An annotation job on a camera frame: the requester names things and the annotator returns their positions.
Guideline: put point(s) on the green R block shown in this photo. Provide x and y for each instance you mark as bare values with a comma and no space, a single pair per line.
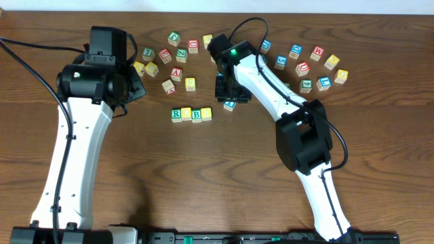
176,116

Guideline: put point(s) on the red E block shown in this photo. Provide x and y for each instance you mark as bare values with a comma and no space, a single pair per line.
165,55

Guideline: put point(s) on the yellow S block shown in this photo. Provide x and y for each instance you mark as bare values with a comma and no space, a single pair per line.
190,84

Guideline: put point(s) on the yellow C block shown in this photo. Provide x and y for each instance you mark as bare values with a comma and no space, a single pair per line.
151,69

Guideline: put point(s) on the red U block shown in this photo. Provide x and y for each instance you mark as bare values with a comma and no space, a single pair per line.
193,46

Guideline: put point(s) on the yellow K block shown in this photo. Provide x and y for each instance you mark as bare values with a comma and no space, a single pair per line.
140,68

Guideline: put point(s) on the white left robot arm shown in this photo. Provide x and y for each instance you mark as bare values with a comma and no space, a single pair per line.
100,79

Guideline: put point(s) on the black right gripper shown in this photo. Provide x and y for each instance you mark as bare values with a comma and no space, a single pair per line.
220,95

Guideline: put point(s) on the green B block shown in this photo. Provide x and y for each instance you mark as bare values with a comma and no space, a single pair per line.
196,116

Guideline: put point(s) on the green 7 block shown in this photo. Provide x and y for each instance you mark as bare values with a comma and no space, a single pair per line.
148,54

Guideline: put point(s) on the yellow block far right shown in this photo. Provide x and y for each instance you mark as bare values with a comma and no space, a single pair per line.
331,62

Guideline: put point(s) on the green 4 block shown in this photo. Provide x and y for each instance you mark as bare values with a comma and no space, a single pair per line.
306,86

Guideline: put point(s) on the tilted red A block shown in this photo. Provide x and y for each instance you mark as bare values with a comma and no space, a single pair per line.
168,87

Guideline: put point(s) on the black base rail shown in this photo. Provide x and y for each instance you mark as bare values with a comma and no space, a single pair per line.
244,238

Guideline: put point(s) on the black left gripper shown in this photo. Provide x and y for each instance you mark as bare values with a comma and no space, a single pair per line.
136,87

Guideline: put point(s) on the blue L block right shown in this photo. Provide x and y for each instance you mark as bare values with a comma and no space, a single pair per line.
323,83

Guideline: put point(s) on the green J block right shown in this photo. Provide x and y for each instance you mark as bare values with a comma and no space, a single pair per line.
287,85

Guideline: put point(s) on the yellow block right edge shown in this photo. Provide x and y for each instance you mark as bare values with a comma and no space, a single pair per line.
341,76

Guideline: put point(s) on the green j block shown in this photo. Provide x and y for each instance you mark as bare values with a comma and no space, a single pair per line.
287,85
174,38

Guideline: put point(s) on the blue 5 block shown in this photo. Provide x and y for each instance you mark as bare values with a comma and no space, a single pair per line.
280,62

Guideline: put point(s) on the red M block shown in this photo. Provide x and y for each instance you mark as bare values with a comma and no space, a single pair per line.
317,53

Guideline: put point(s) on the green Z block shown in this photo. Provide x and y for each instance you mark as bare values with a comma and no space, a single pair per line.
181,55

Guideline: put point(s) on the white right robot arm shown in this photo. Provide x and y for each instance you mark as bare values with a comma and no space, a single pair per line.
303,132

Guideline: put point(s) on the plain yellow top block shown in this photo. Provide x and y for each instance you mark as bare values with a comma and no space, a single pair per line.
206,40

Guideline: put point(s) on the yellow O block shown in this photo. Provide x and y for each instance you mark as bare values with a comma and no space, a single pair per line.
206,114
186,113

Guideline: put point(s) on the blue T block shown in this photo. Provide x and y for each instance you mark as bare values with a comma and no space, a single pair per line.
229,105

